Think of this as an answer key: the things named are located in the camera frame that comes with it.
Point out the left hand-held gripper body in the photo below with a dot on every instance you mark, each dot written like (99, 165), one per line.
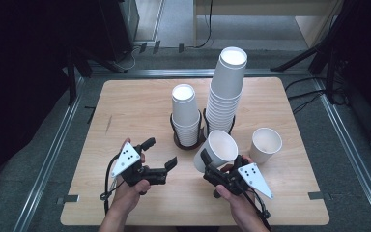
(127, 160)

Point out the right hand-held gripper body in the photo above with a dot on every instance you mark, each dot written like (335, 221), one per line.
(256, 179)

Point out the white paper cup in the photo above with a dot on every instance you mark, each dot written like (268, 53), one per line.
(265, 143)
(217, 148)

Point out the black double cup holder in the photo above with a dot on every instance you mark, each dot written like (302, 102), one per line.
(186, 148)

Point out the tall stack of white cups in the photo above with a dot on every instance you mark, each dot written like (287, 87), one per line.
(227, 83)

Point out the person's right hand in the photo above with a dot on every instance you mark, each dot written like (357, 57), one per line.
(238, 206)

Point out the person's left hand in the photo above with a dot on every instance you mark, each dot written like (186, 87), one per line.
(127, 196)

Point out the short stack of white cups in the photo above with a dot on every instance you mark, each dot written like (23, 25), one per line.
(185, 109)

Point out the black tripod stand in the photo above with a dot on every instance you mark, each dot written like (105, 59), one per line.
(330, 48)
(71, 77)

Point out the black cabinet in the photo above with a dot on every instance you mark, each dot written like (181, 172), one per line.
(119, 29)

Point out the light wooden desk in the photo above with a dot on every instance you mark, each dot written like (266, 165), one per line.
(315, 29)

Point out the grey table bracket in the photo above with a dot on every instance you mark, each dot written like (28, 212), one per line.
(317, 195)
(68, 199)

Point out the metal floor rail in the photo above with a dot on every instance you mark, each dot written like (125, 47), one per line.
(344, 138)
(50, 154)

